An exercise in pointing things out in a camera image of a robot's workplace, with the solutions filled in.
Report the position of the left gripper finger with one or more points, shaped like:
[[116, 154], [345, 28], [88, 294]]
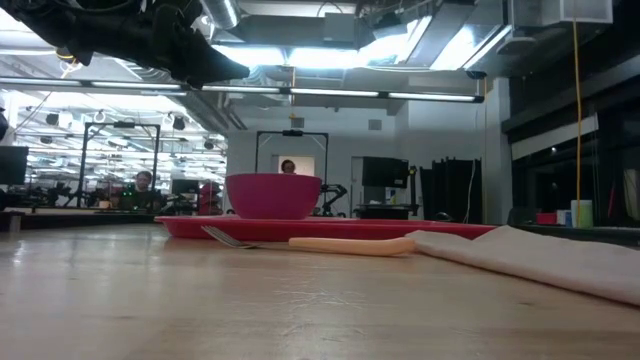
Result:
[[210, 70]]

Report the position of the magenta plastic bowl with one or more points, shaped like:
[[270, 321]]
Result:
[[272, 197]]

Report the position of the beige cloth napkin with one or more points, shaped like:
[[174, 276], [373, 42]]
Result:
[[540, 265]]

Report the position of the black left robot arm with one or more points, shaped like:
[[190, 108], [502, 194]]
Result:
[[30, 20]]

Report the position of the black background robot arm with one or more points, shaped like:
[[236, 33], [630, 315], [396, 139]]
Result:
[[336, 189]]

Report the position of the red plastic tray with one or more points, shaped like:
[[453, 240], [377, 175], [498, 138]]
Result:
[[350, 230]]

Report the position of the person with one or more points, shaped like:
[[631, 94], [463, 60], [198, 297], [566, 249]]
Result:
[[288, 166], [143, 182]]

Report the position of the grey ceiling box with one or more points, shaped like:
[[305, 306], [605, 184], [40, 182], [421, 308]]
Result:
[[340, 27]]

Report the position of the black computer monitor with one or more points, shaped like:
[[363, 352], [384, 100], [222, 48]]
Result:
[[12, 165]]

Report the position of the dark background workbench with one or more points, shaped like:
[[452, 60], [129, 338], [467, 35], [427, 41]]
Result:
[[75, 217]]

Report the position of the dark background table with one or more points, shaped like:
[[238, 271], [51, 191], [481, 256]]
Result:
[[390, 211]]

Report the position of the black curtain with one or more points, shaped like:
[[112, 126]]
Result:
[[450, 192]]

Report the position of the small red box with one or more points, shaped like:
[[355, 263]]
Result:
[[546, 219]]

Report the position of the white and blue container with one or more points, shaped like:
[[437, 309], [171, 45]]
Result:
[[564, 218]]

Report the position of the green and white container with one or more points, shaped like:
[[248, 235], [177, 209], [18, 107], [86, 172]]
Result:
[[582, 215]]

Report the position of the round silver air duct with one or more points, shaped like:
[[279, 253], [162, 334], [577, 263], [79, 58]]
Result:
[[225, 12]]

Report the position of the black camera frame rig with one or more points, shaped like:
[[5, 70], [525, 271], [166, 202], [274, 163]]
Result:
[[292, 133], [124, 124]]

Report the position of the grey wall vent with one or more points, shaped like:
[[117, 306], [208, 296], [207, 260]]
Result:
[[375, 125], [297, 122]]

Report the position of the long ceiling light rail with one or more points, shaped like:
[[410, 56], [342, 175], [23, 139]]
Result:
[[330, 93]]

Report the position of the black wall television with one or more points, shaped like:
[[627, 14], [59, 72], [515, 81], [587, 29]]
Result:
[[385, 172]]

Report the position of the black security camera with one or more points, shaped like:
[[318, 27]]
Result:
[[476, 75]]

